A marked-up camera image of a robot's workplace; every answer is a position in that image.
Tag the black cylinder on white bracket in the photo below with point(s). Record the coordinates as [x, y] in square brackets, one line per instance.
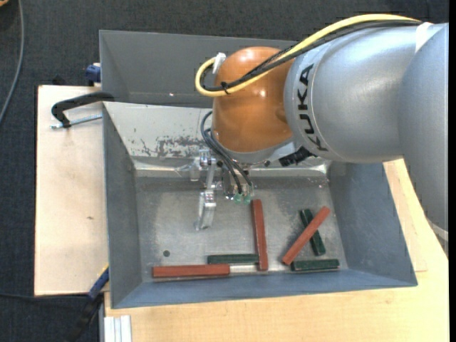
[293, 157]

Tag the dark green flat block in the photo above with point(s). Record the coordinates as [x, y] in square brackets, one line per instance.
[318, 244]
[315, 264]
[231, 259]

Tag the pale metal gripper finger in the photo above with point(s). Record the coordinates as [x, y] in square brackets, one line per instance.
[203, 158]
[206, 212]

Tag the pale wood flat board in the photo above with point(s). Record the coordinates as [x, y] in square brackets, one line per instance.
[67, 191]

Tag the red-brown flat block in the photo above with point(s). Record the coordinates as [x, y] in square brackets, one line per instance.
[259, 233]
[190, 271]
[306, 235]

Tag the grey metal bin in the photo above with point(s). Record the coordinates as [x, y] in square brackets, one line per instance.
[178, 226]

